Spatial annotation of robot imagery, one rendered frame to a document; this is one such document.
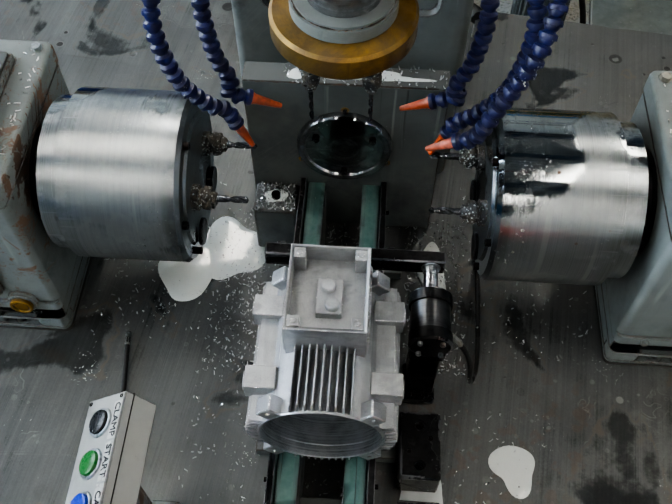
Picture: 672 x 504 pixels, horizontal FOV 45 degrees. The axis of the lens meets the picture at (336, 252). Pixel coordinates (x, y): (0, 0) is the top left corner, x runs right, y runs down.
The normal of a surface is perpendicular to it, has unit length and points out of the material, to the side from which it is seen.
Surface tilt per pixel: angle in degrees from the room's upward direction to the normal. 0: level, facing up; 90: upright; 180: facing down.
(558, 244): 69
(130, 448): 52
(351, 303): 0
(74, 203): 58
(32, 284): 90
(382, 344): 0
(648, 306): 90
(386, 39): 0
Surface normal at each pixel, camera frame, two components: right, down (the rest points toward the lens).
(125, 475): 0.79, -0.29
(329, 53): 0.00, -0.55
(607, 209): -0.04, 0.18
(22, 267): -0.07, 0.83
